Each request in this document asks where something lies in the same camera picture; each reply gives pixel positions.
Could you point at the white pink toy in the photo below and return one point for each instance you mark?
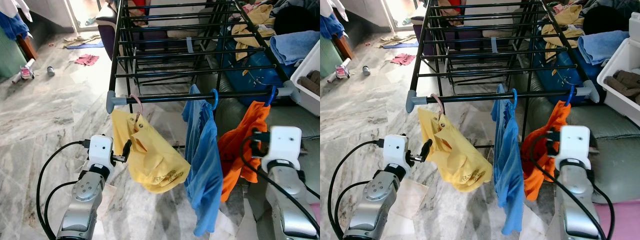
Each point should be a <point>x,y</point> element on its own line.
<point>340,71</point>
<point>25,71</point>

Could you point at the flat blue rag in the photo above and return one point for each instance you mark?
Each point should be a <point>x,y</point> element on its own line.
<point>85,46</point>
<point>400,45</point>

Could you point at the black metal drying rack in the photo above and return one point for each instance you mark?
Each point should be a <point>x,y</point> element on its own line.
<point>165,99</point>
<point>470,97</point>

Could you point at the yellow crumpled cloth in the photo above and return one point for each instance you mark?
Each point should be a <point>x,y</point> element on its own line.
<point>255,25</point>
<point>567,20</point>

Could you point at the orange shirt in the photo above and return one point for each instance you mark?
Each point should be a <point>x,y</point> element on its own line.
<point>537,155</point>
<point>235,150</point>

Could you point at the black bundled cloth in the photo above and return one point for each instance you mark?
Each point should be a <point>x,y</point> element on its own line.
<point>295,17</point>
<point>605,19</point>

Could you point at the yellow shirt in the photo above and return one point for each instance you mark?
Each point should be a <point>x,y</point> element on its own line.
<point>455,155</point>
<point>150,160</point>

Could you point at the green leather sofa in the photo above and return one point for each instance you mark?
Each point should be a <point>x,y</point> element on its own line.
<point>615,150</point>
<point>310,127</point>

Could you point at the dark purple armchair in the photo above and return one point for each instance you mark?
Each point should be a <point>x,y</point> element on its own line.
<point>107,30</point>
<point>422,30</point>

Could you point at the dark blue cloth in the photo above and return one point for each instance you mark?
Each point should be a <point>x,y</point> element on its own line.
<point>12,25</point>
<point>330,25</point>

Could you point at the white plastic bin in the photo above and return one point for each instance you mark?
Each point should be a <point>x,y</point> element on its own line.
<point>615,100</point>
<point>310,102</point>

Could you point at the blue plastic hanger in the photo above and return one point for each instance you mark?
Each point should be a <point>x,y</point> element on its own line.
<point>270,97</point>
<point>515,95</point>
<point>216,100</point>
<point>570,96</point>

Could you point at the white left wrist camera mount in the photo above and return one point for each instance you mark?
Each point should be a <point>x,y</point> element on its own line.
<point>100,150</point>
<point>395,150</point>

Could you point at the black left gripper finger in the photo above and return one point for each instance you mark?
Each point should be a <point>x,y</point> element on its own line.
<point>126,150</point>
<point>427,149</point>

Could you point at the pink hanger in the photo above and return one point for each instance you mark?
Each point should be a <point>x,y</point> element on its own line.
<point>141,106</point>
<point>442,105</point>

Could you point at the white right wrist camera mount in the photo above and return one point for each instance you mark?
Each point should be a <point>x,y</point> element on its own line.
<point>282,142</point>
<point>574,142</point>

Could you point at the small pink cloth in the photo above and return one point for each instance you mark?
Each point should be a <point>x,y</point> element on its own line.
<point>402,59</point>
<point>87,60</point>

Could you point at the blue towel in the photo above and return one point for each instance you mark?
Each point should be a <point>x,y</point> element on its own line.
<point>600,47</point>
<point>295,47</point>

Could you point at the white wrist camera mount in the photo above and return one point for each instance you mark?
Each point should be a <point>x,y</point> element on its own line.
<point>395,150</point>
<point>100,150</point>
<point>282,142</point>
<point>574,142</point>

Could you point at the brown clothes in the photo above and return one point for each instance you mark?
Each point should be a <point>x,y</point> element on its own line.
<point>622,82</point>
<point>310,80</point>

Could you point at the beige rag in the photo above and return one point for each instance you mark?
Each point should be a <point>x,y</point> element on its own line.
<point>82,39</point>
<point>395,38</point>

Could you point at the blue shirt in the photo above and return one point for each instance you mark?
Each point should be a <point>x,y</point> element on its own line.
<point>205,170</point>
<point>510,170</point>

